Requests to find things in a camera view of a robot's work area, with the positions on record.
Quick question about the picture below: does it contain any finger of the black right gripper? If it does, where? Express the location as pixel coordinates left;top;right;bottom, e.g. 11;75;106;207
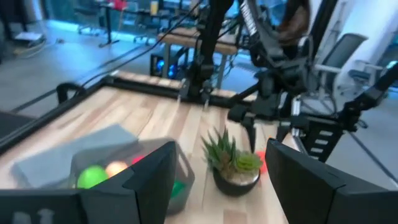
240;116;258;154
275;122;292;144

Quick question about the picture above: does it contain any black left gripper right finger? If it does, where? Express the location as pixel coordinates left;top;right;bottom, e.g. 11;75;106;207
264;138;398;224

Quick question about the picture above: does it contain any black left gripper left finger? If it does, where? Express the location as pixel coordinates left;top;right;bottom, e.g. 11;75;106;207
80;140;178;224

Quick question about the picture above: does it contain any orange toy fruit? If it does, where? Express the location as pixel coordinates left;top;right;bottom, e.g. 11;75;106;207
255;150;269;175

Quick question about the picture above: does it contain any dark green toy pepper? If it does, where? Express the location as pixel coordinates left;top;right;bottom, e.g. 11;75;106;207
170;180;188;200

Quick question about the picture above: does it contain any red toy apple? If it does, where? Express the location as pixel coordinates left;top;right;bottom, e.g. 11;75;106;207
131;154;147;166

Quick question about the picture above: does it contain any pale orange toy peach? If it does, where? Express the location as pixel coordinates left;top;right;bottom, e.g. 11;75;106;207
104;160;129;179

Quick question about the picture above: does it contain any light green toy mango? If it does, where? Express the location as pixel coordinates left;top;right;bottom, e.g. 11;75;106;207
76;164;110;190

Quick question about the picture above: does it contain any succulent plant in black pot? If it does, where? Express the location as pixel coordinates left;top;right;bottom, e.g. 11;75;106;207
201;127;265;198

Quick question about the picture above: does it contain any grey translucent plastic container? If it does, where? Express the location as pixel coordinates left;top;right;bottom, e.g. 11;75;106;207
68;138;197;217

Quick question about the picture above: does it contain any grey office chair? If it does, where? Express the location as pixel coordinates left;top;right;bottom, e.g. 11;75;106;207
313;32;369;95

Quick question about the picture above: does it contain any person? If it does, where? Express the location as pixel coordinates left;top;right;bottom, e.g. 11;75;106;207
275;0;312;45

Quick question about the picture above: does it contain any folded grey-blue cloth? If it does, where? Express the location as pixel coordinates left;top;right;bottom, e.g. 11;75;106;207
10;123;139;189

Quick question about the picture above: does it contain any wooden background table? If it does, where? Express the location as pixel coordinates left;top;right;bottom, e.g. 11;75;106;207
156;26;247;91

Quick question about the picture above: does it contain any computer tower with blue lights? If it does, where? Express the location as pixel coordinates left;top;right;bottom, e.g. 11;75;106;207
149;53;180;79

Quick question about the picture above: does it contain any black cable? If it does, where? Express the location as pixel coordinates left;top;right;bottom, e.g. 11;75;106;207
55;0;206;104

